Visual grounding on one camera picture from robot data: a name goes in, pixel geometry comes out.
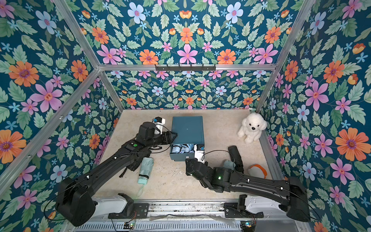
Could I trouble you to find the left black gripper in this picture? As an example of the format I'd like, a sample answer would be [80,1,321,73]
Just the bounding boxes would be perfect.
[144,131,178,150]

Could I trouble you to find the light blue umbrella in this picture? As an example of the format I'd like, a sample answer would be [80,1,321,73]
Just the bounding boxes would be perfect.
[172,144,186,154]
[181,144,197,153]

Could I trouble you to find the teal plastic drawer cabinet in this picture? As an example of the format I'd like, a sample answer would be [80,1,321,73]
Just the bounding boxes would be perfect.
[170,116,205,161]

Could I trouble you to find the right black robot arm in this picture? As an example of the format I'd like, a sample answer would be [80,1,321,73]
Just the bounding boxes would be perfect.
[185,158,311,222]

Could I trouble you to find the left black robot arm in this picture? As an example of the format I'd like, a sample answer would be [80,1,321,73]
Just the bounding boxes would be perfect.
[55,122,177,227]

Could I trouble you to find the right mint green umbrella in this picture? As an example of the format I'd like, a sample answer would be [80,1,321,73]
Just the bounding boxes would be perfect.
[223,160,236,170]

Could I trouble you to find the mint green umbrella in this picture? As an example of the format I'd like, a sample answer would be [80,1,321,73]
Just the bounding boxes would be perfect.
[223,160,236,170]
[137,158,154,197]

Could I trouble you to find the left mint green umbrella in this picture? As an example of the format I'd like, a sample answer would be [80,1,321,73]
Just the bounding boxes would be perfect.
[137,158,154,197]

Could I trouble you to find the orange white round object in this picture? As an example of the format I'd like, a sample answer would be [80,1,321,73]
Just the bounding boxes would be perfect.
[247,164,268,179]

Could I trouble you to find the white plush dog toy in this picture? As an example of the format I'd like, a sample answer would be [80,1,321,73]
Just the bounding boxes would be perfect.
[237,113,268,145]

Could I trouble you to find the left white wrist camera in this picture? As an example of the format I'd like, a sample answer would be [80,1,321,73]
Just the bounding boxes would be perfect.
[152,117,165,134]

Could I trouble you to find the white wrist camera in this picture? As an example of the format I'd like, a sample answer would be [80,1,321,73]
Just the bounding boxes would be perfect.
[152,117,165,134]
[194,144,205,163]

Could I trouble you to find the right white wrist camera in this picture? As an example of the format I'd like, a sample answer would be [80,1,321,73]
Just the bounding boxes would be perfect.
[194,144,205,163]

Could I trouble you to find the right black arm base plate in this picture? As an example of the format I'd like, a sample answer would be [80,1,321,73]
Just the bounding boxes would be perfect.
[223,194,264,219]

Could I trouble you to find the black wall hook rail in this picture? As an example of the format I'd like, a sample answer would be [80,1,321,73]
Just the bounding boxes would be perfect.
[155,64,216,72]

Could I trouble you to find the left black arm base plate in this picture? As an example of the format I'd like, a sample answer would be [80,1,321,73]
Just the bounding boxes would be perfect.
[108,193,149,219]

